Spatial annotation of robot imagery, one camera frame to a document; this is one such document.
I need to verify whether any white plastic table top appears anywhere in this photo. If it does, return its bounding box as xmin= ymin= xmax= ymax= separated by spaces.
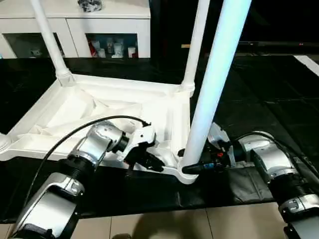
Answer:
xmin=0 ymin=73 xmax=200 ymax=186

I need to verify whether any black work mat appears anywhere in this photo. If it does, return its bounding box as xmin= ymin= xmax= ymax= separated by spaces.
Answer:
xmin=0 ymin=56 xmax=319 ymax=222

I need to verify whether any red white bottle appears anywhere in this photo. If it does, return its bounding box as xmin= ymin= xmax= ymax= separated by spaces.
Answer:
xmin=90 ymin=41 xmax=100 ymax=58

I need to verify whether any white flat strip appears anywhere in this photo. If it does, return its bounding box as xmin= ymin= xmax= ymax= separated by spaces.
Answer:
xmin=293 ymin=55 xmax=319 ymax=76

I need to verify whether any black box with label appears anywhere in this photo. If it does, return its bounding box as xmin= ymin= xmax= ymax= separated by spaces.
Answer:
xmin=149 ymin=0 xmax=240 ymax=75

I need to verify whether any white glass door cabinet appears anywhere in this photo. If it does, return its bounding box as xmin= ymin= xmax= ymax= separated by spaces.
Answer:
xmin=0 ymin=0 xmax=152 ymax=60

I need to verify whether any dark crumpled bundle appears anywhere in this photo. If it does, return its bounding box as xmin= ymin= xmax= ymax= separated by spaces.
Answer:
xmin=77 ymin=0 xmax=104 ymax=13

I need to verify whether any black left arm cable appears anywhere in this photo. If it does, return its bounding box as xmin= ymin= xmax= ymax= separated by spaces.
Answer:
xmin=24 ymin=115 xmax=153 ymax=208

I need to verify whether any black long rail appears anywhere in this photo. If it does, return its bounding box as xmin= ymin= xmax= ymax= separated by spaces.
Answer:
xmin=238 ymin=41 xmax=319 ymax=48

